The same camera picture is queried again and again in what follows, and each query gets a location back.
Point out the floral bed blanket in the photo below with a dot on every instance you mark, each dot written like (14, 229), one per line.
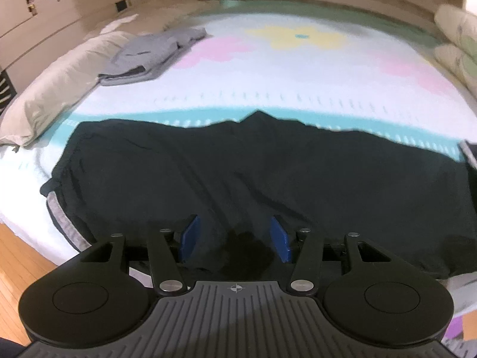
(330, 67)

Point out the white pillow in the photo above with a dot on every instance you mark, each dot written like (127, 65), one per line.
(58, 88)

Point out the folded floral quilt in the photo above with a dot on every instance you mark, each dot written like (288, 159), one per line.
(458, 55)

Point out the folded grey garment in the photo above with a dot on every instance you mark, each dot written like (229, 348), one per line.
(145, 57)

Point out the black pants with grey stripe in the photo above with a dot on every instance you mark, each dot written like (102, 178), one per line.
(129, 177)

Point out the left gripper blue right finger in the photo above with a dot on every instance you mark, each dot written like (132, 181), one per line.
(282, 238)

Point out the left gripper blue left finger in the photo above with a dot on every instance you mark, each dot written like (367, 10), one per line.
(188, 237)

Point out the black wall outlet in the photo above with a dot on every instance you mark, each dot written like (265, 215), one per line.
(121, 5)

